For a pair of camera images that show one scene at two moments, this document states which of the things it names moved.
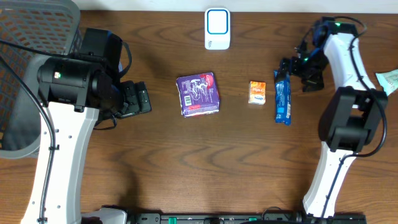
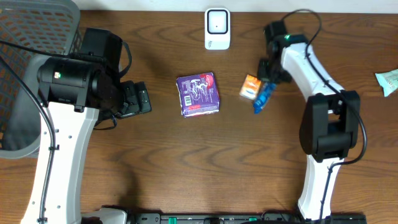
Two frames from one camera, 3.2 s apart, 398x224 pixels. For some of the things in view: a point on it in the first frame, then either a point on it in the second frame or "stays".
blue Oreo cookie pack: [283, 110] → [267, 89]
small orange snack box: [257, 93] → [250, 87]
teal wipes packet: [388, 81] stays
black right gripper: [316, 83] → [262, 72]
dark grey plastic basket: [52, 25] stays
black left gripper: [131, 98] stays
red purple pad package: [198, 94] stays
